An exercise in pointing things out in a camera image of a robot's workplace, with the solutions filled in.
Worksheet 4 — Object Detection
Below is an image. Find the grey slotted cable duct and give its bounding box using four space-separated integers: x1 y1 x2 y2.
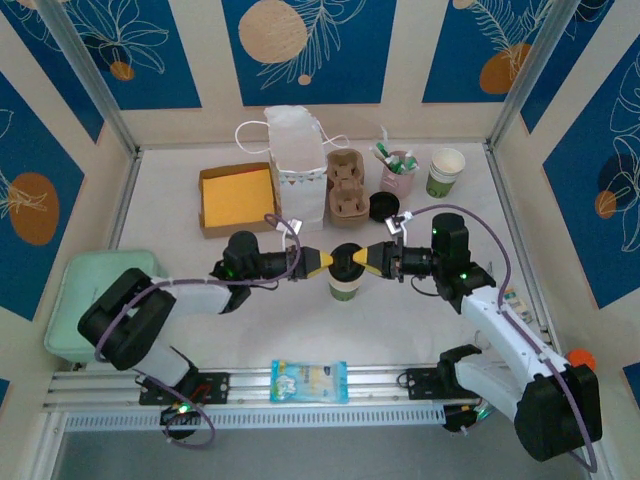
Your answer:
62 403 447 432

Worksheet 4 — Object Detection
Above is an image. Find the pink straw holder cup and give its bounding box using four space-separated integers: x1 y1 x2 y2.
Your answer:
380 149 418 199

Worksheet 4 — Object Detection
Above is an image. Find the aluminium frame post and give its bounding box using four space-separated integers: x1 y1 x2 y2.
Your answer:
485 0 586 151
37 0 141 156

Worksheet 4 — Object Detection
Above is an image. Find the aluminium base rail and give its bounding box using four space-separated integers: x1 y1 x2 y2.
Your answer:
42 363 594 411

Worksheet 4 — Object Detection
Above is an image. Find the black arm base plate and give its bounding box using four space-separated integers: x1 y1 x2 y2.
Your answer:
404 367 444 401
138 370 231 406

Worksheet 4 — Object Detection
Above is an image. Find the brown pulp cup carrier stack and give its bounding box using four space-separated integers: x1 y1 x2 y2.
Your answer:
325 149 371 230

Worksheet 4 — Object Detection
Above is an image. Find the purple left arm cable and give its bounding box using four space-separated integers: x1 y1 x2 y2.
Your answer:
93 213 302 449

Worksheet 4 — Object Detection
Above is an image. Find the orange teal labelled packet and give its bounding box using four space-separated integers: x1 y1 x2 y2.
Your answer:
502 287 532 324

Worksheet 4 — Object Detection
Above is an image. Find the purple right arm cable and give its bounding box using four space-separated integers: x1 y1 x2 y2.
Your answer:
399 202 599 474

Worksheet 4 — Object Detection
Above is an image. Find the mint green zip pouch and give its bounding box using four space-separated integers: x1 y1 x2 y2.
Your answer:
43 249 170 362

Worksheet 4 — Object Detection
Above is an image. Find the orange capped bottle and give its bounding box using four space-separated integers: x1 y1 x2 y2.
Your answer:
567 348 597 374

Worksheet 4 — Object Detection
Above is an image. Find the green paper coffee cup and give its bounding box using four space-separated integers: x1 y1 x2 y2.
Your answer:
327 272 364 304

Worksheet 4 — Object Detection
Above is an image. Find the brown cardboard napkin box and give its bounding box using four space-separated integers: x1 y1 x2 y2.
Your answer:
198 162 281 240

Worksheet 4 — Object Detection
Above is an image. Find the black base electronics module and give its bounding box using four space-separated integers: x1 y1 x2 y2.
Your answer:
159 399 204 441
442 402 496 435

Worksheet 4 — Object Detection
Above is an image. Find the green white paper cup stack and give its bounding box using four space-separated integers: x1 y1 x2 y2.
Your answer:
426 147 467 200

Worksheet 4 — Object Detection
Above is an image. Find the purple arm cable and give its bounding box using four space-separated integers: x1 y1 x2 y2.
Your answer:
399 202 599 474
93 213 302 449

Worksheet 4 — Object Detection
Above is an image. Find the white patterned paper gift bag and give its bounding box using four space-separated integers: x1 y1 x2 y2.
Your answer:
234 105 349 234

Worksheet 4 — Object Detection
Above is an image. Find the blue white wet wipes pack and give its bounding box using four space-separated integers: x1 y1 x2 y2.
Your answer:
269 358 350 405

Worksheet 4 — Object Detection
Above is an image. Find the black cup lid stack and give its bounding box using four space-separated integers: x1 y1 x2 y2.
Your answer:
368 191 401 224

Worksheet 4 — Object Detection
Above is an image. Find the aluminium side rail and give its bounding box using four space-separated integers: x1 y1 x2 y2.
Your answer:
107 147 146 251
483 142 564 356

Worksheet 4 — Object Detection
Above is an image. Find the yellow napkin stack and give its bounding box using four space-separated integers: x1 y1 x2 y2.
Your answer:
202 168 276 229

